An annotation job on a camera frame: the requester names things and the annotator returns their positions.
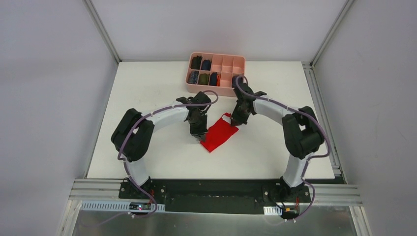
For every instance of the olive green rolled underwear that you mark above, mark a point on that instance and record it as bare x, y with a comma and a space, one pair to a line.
204, 79

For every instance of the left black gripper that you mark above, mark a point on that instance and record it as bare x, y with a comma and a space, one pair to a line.
198, 130

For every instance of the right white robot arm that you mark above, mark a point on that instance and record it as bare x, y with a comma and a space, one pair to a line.
303, 135

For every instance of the pink compartment organizer box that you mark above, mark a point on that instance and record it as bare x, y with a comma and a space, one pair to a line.
226, 65

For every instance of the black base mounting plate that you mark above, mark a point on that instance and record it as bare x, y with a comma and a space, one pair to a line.
224, 196

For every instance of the navy rolled underwear top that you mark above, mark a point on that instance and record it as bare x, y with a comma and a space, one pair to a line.
206, 65

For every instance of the blue orange rolled underwear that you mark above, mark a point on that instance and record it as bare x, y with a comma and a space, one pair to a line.
215, 79

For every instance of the red underwear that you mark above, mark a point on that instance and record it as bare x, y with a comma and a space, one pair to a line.
219, 133

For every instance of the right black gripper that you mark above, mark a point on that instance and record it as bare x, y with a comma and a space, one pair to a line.
238, 116

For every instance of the dark blue rolled underwear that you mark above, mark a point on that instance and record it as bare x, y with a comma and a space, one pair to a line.
234, 78

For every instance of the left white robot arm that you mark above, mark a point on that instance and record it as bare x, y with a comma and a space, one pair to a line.
133, 134

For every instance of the blue striped rolled underwear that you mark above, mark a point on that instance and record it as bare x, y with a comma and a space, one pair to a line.
193, 77

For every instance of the black rolled underwear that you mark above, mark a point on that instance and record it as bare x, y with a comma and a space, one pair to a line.
196, 62

